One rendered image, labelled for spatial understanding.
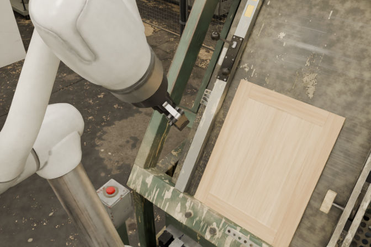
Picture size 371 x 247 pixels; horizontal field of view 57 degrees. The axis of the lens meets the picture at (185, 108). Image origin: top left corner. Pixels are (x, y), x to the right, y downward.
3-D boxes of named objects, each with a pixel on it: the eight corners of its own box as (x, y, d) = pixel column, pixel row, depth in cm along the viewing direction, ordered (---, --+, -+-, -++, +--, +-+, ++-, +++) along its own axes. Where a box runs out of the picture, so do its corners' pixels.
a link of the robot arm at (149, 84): (125, 23, 52) (141, 44, 57) (83, 67, 51) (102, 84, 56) (164, 55, 47) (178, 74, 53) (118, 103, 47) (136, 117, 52)
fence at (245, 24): (178, 186, 160) (174, 187, 157) (256, -11, 149) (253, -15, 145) (187, 191, 158) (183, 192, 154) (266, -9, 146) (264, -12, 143)
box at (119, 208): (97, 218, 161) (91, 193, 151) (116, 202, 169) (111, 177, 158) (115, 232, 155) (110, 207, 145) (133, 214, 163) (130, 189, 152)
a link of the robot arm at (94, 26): (162, 81, 46) (149, 5, 51) (104, 12, 32) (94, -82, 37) (90, 105, 48) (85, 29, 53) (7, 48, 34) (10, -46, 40)
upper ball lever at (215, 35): (232, 49, 149) (207, 38, 142) (236, 41, 148) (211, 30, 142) (237, 50, 146) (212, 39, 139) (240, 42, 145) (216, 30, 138)
